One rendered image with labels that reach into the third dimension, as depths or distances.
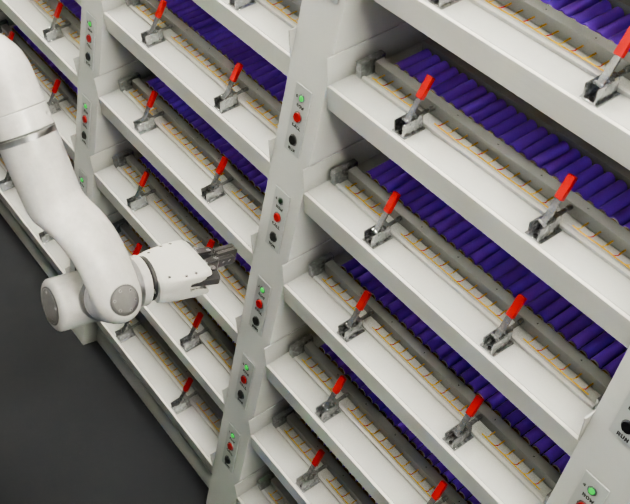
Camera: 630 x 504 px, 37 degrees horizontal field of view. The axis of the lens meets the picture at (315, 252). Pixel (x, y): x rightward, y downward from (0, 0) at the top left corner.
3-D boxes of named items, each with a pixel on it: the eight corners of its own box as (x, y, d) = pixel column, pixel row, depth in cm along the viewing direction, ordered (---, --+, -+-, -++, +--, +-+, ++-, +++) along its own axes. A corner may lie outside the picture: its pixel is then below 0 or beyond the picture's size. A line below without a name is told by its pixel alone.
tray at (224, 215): (254, 271, 179) (251, 235, 172) (101, 113, 213) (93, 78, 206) (339, 224, 187) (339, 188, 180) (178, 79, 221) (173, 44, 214)
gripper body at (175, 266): (121, 279, 158) (180, 262, 165) (152, 317, 152) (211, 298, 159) (125, 243, 154) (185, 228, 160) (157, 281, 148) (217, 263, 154)
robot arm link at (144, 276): (111, 286, 157) (127, 281, 159) (137, 319, 152) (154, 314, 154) (115, 246, 152) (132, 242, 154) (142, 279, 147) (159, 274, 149)
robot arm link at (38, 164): (83, 117, 134) (160, 309, 143) (41, 124, 147) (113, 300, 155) (26, 139, 129) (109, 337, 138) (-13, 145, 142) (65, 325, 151)
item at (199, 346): (226, 416, 202) (220, 377, 192) (92, 253, 237) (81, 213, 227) (303, 369, 211) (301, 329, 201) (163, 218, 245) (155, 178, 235)
